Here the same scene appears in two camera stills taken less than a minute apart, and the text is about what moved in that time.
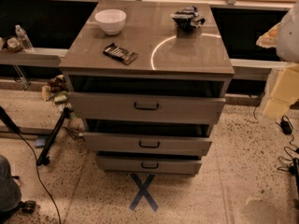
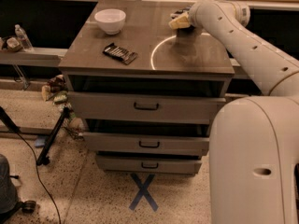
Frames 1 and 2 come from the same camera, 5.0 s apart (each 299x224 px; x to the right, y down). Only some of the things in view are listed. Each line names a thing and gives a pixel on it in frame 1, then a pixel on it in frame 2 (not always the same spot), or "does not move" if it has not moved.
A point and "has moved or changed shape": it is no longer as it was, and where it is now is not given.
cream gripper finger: (270, 38) -> (179, 15)
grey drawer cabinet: (148, 79) does not move
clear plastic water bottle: (22, 35) does not move
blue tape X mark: (143, 192) does not move
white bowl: (111, 21) does not move
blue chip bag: (188, 18) has moved or changed shape
